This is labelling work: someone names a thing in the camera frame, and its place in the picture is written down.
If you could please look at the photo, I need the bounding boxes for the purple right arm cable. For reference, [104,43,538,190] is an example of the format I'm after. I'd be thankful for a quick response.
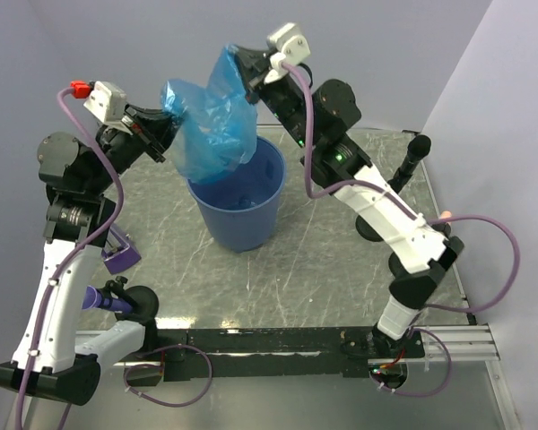
[280,60,520,399]

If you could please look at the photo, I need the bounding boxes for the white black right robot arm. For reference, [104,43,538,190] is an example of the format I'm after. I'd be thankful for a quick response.
[235,47,464,357]

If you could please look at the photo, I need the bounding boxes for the blue plastic trash bag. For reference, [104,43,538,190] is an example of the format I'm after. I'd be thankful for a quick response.
[161,45,257,184]

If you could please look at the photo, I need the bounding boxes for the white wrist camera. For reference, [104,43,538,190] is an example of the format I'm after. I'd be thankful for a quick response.
[70,81,126,129]
[266,22,311,74]

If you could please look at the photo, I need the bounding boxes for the blue plastic trash bin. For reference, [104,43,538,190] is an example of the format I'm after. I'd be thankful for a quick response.
[187,136,287,254]

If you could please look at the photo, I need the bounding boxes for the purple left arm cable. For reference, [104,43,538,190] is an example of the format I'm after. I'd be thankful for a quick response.
[13,87,214,430]

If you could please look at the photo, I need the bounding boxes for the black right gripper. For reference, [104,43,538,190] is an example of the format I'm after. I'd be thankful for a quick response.
[227,45,318,151]

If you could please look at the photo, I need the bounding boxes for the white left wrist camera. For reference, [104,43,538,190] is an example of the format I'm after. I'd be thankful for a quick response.
[70,81,126,129]

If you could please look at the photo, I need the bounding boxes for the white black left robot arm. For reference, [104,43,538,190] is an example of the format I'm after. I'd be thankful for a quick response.
[0,132,160,406]

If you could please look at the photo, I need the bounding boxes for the black microphone on stand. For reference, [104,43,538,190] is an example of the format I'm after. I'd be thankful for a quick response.
[355,134,431,242]

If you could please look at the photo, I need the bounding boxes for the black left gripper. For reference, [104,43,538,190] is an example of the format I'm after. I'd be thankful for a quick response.
[84,101,187,195]

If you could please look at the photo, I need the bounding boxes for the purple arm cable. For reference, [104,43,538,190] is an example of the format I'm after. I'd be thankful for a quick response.
[13,87,214,430]
[280,60,520,399]

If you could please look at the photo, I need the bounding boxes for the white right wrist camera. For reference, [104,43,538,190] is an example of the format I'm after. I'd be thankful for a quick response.
[266,22,311,74]

